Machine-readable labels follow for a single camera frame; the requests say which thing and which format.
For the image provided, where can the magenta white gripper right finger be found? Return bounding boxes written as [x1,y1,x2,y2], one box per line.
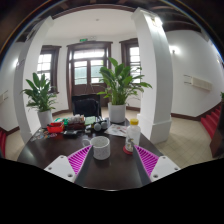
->
[133,145,180,182]

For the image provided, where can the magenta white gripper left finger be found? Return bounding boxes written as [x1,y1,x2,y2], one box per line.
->
[45,145,91,182]

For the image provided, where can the clear bottle yellow cap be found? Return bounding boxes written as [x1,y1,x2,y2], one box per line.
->
[125,118,141,152]

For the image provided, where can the black flat device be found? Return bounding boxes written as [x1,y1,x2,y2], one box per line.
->
[63,130,78,138]

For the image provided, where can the red round coaster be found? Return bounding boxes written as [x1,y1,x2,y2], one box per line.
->
[123,146,133,155]

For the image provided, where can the white speckled mug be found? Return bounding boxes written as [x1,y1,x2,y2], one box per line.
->
[82,136,111,160]

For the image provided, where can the red box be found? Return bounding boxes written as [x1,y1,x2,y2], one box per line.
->
[47,122,64,133]

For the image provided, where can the basket with small items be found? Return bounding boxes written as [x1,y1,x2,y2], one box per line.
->
[67,114,85,130]

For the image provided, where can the green book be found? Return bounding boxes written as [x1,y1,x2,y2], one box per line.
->
[85,116,96,125]

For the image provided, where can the black headphones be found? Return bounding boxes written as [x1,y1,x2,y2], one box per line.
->
[91,120,108,132]

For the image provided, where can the paper booklet on table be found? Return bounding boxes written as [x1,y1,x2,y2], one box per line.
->
[105,124,127,137]

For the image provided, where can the black chair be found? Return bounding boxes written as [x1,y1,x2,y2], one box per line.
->
[72,94,101,117]

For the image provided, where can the potted plant on floor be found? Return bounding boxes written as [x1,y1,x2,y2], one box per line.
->
[21,73,56,129]

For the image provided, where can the potted plant on table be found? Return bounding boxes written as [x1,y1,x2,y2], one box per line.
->
[98,57,151,124]

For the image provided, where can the wooden double door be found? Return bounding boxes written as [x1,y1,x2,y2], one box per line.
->
[66,41,112,109]

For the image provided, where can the white wall radiator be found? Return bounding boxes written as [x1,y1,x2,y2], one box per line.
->
[184,75,212,91]

